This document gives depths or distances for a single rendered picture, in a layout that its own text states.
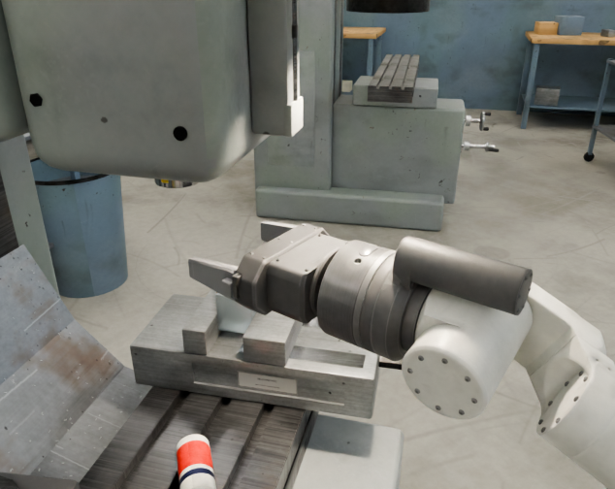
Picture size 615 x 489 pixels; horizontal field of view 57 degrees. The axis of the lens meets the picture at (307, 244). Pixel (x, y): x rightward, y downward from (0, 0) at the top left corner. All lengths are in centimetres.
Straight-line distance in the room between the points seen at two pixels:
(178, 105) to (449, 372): 29
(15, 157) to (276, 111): 55
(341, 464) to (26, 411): 45
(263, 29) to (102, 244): 248
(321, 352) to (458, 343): 42
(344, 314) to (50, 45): 32
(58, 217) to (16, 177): 188
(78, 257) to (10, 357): 203
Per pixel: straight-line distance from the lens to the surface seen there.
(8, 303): 96
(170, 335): 87
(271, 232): 61
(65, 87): 52
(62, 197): 281
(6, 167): 97
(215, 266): 52
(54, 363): 97
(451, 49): 705
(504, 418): 229
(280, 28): 52
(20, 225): 100
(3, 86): 56
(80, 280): 302
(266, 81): 53
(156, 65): 48
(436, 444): 213
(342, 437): 90
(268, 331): 78
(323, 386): 79
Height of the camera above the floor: 148
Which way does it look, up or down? 26 degrees down
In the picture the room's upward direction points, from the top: straight up
